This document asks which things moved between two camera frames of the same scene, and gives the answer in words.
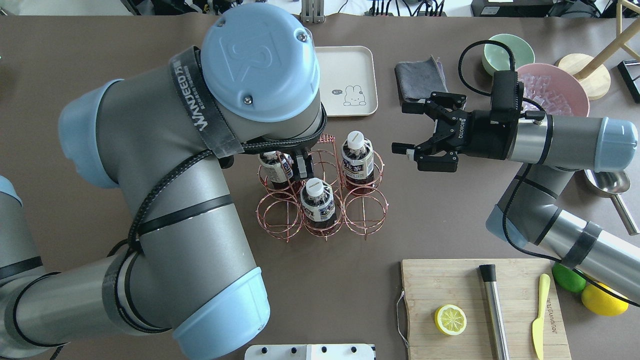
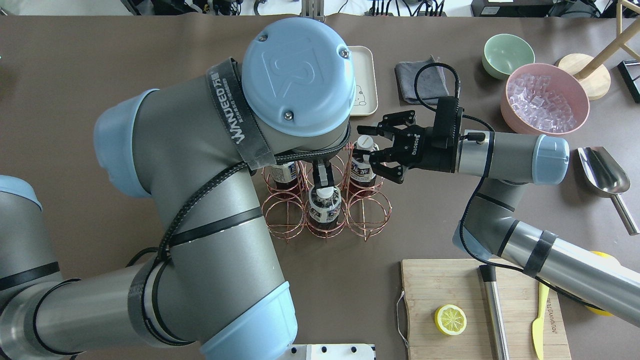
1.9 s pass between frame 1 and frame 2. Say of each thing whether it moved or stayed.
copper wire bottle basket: stayed
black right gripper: moved
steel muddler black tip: stayed
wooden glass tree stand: stayed
